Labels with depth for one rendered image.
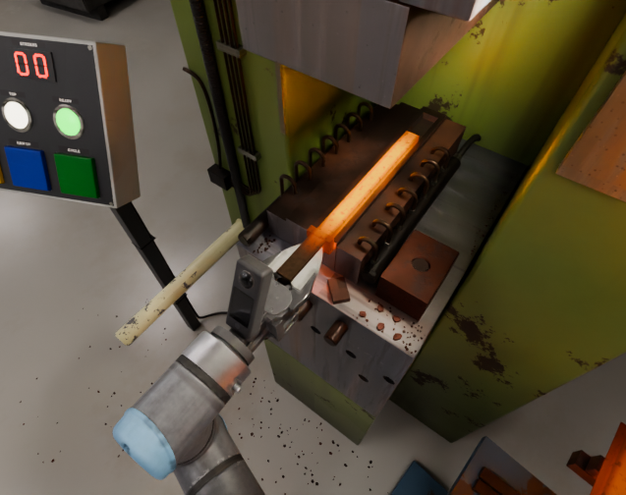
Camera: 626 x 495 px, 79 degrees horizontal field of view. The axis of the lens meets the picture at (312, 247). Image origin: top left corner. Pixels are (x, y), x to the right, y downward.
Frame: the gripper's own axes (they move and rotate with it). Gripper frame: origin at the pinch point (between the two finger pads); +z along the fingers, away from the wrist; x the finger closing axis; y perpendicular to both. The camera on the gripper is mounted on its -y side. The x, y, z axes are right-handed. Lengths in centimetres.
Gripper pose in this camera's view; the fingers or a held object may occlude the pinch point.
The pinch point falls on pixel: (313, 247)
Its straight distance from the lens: 61.5
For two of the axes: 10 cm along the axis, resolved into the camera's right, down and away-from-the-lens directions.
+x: 8.1, 4.8, -3.4
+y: 0.0, 5.7, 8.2
